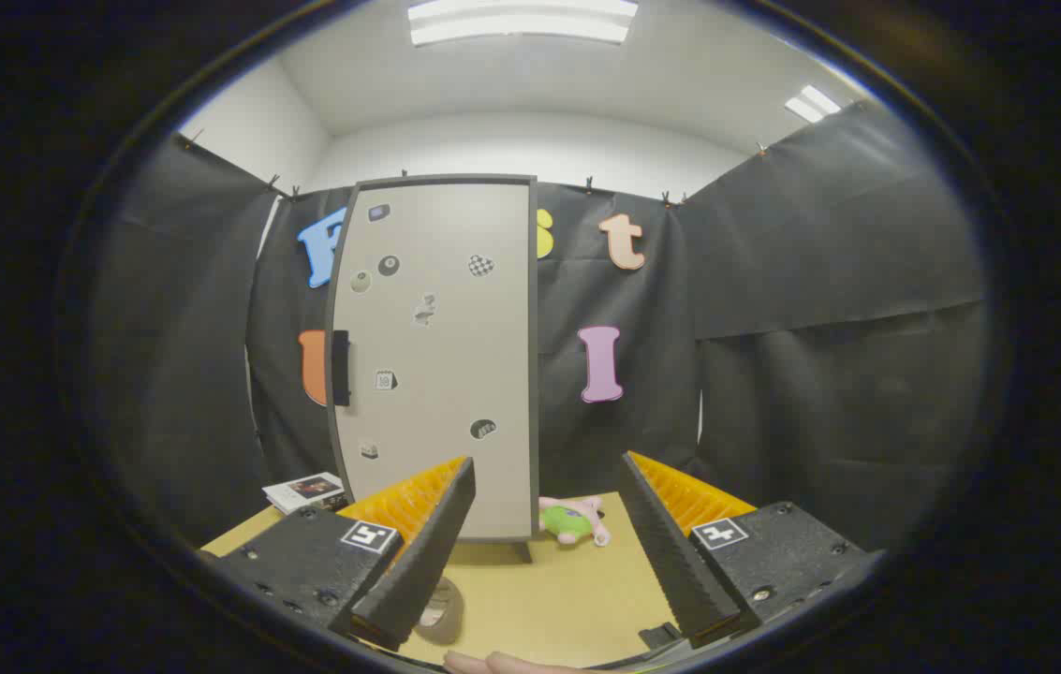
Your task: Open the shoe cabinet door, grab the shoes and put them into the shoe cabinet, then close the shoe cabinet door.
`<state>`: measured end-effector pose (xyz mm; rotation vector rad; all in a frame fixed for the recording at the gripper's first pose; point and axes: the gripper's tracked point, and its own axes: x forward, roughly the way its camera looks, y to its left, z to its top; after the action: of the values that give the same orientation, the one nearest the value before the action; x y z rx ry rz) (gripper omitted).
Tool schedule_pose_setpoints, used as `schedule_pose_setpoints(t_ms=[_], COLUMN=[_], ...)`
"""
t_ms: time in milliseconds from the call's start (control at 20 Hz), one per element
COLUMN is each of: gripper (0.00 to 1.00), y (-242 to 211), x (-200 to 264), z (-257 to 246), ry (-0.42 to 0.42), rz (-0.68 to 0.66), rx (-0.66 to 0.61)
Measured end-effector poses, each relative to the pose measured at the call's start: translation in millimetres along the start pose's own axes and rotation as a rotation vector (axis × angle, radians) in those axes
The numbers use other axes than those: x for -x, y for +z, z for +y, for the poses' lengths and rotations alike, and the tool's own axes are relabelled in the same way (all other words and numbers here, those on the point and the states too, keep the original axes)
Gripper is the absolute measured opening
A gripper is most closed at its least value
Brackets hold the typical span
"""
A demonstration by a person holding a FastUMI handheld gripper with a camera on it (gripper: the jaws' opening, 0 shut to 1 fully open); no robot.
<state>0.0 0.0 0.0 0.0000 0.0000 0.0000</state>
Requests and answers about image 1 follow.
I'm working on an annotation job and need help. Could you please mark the pink green plush toy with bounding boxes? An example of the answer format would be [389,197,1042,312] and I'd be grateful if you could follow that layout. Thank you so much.
[539,495,612,548]

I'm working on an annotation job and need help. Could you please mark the dark grey shoe cabinet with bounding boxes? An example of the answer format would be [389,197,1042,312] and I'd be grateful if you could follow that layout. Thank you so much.
[324,174,540,563]

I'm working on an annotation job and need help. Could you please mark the stack of books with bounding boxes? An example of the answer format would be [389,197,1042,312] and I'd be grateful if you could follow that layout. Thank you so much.
[263,472,348,516]

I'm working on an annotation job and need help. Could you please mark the small ceiling light panel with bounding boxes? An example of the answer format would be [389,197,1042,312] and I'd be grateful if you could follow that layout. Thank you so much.
[785,84,842,125]

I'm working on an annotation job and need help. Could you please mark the long ceiling light panel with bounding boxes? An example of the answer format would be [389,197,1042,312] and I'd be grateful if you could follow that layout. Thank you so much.
[406,0,640,48]

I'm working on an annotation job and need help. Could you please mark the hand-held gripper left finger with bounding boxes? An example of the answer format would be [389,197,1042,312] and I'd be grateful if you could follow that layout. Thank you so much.
[200,456,478,653]

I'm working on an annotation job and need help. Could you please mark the beige shoe cabinet door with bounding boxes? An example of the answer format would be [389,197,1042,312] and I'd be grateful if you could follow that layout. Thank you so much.
[329,181,532,542]

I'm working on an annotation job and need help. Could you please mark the black backdrop cloth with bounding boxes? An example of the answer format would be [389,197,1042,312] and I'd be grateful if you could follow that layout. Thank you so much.
[90,98,990,553]

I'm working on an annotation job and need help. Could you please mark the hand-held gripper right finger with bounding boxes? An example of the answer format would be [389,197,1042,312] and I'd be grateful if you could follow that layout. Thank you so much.
[619,450,885,650]

